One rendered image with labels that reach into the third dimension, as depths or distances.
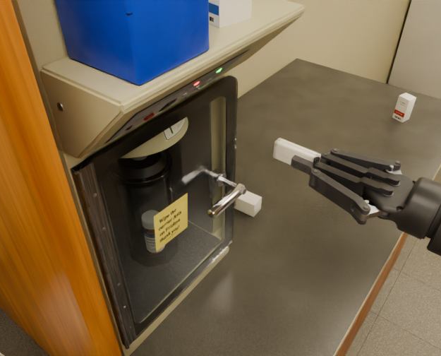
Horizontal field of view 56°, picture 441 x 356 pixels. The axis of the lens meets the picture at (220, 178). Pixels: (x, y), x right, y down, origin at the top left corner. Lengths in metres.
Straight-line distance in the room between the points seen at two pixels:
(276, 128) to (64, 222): 1.05
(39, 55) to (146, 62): 0.11
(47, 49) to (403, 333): 1.89
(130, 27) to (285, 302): 0.67
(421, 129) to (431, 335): 1.00
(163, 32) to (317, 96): 1.24
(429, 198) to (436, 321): 1.65
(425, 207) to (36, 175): 0.43
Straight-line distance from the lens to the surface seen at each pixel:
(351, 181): 0.58
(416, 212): 0.55
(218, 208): 0.68
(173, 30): 0.39
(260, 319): 0.87
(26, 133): 0.34
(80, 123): 0.42
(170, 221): 0.67
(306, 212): 1.07
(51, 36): 0.44
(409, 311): 2.17
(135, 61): 0.36
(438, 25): 3.50
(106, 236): 0.58
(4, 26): 0.31
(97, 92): 0.37
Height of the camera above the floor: 1.68
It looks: 40 degrees down
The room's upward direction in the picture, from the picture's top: straight up
